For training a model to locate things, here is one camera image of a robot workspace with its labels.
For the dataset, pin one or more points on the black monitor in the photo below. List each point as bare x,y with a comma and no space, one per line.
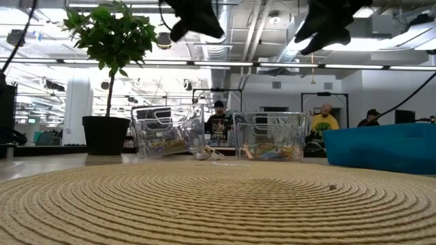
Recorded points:
405,116

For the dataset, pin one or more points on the black metal frame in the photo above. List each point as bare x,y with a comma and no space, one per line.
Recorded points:
218,90
323,93

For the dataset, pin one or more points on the black table frame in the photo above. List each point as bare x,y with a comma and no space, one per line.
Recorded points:
51,150

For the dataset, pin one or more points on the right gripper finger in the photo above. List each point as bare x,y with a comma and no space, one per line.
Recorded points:
330,40
311,29

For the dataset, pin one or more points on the green plant in black pot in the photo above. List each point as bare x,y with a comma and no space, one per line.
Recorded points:
105,136

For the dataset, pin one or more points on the ribbed silver air duct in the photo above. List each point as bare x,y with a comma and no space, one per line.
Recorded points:
214,54
286,51

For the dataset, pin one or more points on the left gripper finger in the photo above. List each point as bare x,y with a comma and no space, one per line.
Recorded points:
211,28
178,30

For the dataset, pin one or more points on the blue plastic box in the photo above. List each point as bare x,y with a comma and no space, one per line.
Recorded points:
374,149

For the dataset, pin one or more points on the long ceiling light strip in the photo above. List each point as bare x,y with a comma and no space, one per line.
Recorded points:
221,63

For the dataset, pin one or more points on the black ceiling device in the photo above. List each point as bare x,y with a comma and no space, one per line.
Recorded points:
163,41
15,38

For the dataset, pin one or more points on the round woven tan placemat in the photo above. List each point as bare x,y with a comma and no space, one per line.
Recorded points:
218,211

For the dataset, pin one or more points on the purple Chewy granola bar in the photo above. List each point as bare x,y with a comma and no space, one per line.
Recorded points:
163,145

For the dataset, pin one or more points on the clear plastic film scrap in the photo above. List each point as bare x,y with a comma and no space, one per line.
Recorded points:
231,164

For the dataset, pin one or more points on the person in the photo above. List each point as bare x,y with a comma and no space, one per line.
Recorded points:
323,124
218,126
369,120

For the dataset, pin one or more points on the clear plastic bin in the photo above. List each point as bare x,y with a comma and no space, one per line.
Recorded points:
245,132
143,129

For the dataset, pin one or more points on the white pillar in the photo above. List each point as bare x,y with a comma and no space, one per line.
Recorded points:
78,109

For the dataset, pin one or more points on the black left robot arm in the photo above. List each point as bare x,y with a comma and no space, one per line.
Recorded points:
7,112

